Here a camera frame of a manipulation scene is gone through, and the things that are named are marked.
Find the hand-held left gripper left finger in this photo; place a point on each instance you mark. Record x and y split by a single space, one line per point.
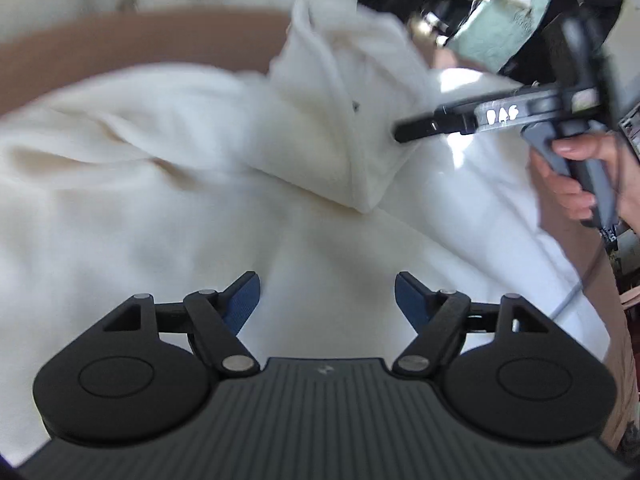
245 301

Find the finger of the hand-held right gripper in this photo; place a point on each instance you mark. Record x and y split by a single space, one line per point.
430 124

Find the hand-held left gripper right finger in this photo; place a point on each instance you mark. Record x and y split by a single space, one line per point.
410 301

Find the white fleece garment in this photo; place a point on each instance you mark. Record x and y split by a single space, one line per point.
200 185

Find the person's right hand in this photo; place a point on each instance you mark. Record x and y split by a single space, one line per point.
565 190

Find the mint green bag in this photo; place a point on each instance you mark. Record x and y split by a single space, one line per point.
505 25

